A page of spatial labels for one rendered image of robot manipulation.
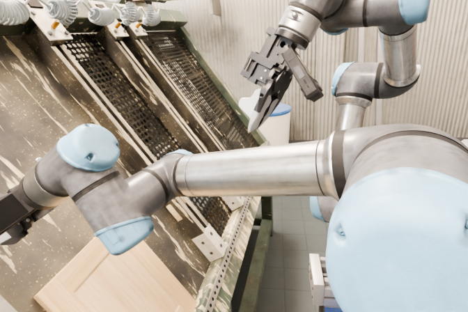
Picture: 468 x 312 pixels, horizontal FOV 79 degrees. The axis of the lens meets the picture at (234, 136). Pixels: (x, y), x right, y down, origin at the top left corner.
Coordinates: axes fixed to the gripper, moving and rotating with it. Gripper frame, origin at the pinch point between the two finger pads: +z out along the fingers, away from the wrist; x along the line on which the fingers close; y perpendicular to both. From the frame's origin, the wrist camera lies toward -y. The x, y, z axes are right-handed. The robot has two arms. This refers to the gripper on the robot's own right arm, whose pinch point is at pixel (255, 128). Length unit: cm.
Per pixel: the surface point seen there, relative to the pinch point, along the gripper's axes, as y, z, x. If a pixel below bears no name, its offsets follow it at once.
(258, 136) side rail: 57, 31, -155
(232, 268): 0, 63, -48
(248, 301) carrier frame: -7, 114, -107
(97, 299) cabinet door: 14, 59, 6
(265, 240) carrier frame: 11, 101, -159
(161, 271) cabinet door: 12, 59, -16
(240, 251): 3, 61, -60
